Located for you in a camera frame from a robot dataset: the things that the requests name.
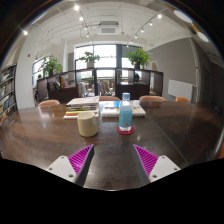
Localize small potted plant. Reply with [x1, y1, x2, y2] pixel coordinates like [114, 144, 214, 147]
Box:
[79, 51, 101, 69]

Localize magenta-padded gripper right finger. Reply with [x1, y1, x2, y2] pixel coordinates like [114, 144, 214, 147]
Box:
[132, 143, 182, 185]

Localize ceiling air conditioner unit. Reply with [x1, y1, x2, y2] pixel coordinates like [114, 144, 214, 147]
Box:
[97, 20, 120, 36]

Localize flat round red coaster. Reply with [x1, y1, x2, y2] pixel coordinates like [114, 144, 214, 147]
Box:
[116, 124, 136, 136]

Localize tall dark bookshelf with books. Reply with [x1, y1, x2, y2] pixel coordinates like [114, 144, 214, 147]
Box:
[0, 63, 18, 118]

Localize stack of books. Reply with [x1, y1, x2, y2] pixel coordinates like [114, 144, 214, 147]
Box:
[63, 95, 101, 120]

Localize ceiling lights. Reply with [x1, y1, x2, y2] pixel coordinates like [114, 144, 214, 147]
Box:
[22, 3, 211, 43]

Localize white wall radiator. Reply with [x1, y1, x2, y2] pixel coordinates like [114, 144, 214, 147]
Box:
[167, 79, 194, 102]

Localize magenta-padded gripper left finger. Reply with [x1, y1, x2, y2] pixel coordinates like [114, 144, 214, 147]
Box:
[45, 143, 95, 187]

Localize large bushy potted plant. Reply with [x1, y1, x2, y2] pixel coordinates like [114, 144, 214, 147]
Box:
[42, 54, 64, 78]

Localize tall leafy potted plant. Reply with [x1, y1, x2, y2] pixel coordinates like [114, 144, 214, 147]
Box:
[125, 47, 152, 70]

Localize clear blue-capped water bottle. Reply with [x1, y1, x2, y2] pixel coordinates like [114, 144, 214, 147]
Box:
[118, 92, 134, 132]

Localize orange chairs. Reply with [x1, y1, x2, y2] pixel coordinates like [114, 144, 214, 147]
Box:
[37, 95, 191, 107]

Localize cream ceramic cup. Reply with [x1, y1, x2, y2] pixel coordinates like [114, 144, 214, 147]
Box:
[76, 111, 99, 138]

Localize low dark shelf unit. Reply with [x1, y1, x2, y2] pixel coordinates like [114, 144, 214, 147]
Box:
[35, 67, 165, 104]

